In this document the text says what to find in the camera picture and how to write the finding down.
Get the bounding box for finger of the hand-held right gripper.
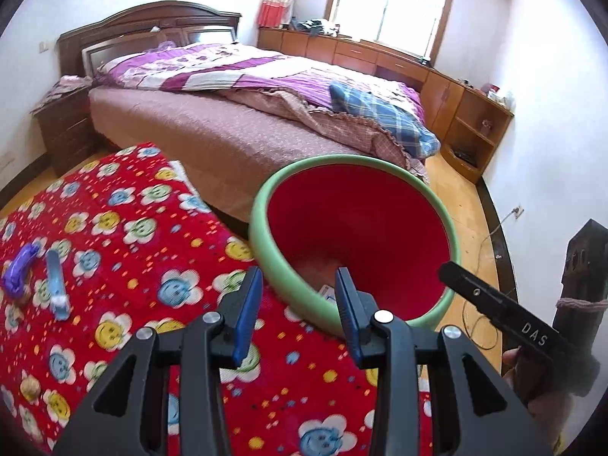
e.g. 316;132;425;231
438;261;505;318

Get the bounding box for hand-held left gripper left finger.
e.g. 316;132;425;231
52;266;263;456

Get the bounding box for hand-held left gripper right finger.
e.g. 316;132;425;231
335;267;554;456

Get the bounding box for green basin with red inside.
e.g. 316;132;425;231
249;154;461;338

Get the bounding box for person's right hand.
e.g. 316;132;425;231
502;348;566;438

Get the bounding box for red flower printed blanket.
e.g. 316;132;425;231
0;141;438;456

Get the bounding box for open wooden shelf unit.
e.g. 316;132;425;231
439;81;516;184

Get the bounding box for pink frilled bedspread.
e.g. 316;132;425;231
223;88;431;186

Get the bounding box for blue plaid pillow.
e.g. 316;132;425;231
329;82;440;158

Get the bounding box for bed with purple bedding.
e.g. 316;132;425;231
88;40;442;229

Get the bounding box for light blue plastic stick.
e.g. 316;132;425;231
45;248;72;321

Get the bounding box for purple plastic piece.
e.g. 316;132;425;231
0;242;41;301

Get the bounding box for purple and white quilt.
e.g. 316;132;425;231
95;42;426;119

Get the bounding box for dark wooden nightstand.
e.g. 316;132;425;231
31;83;103;176

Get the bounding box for pile of dark clothes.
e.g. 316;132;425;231
290;18;343;39

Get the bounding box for pink patterned cloth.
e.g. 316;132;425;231
31;75;93;114

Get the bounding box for wooden framed window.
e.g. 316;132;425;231
325;0;459;60

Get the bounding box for dark wooden headboard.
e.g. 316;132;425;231
57;1;243;79

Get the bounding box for white floor cable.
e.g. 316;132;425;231
463;209;523;350

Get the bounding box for dark carved wooden post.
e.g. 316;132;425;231
553;218;608;343

